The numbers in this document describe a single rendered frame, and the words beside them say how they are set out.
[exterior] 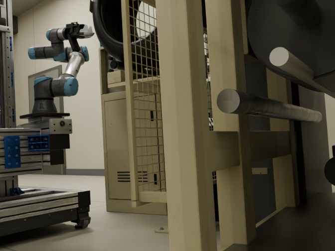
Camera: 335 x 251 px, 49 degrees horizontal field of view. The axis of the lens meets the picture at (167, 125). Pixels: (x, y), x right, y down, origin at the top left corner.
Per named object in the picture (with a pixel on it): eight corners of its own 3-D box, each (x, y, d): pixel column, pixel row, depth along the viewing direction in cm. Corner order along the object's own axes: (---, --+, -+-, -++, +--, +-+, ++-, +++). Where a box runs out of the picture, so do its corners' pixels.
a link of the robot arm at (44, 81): (39, 100, 236) (38, 79, 236) (59, 99, 235) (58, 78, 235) (30, 98, 224) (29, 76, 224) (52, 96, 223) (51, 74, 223)
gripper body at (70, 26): (78, 21, 205) (63, 23, 212) (77, 36, 206) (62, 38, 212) (87, 24, 212) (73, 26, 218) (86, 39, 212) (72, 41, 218)
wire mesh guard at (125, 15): (238, 176, 188) (229, 43, 191) (241, 176, 187) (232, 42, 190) (131, 207, 112) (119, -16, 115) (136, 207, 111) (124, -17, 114)
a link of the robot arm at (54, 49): (50, 61, 228) (48, 43, 226) (68, 60, 227) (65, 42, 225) (46, 62, 221) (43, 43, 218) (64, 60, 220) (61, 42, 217)
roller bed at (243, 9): (235, 64, 200) (231, 11, 202) (261, 60, 192) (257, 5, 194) (220, 59, 183) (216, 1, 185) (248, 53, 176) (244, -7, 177)
